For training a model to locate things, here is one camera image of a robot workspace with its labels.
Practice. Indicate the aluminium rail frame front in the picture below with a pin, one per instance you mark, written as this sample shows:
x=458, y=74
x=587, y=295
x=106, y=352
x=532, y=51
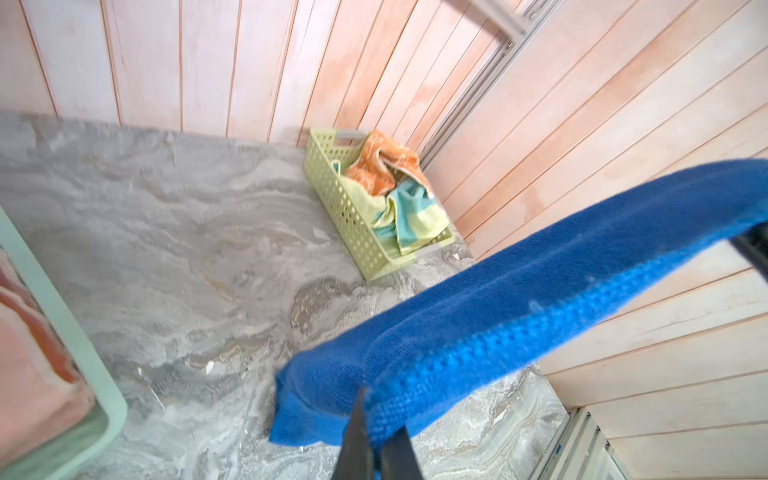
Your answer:
x=580, y=450

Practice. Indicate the aluminium wall rail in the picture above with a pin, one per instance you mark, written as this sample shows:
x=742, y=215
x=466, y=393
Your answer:
x=516, y=26

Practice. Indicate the blue towel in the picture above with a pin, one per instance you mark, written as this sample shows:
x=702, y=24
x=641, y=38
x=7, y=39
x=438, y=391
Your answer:
x=411, y=364

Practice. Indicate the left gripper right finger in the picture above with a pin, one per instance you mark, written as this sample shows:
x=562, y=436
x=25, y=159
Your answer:
x=397, y=458

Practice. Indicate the pink towel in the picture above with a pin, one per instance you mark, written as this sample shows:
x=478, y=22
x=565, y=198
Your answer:
x=42, y=392

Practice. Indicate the mint green plastic basket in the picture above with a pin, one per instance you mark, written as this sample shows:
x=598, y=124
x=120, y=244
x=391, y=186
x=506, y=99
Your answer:
x=64, y=455

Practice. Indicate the yellow-green plastic basket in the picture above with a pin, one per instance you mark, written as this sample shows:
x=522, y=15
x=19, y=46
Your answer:
x=374, y=257

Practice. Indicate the light green yellow towel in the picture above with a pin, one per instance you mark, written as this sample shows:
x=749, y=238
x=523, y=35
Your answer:
x=408, y=214

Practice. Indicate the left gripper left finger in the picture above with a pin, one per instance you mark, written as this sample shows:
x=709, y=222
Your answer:
x=356, y=457

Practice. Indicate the orange patterned towel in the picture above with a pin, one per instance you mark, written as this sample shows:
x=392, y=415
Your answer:
x=380, y=159

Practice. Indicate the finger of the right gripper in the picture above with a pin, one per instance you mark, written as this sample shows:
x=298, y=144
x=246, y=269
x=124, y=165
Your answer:
x=752, y=245

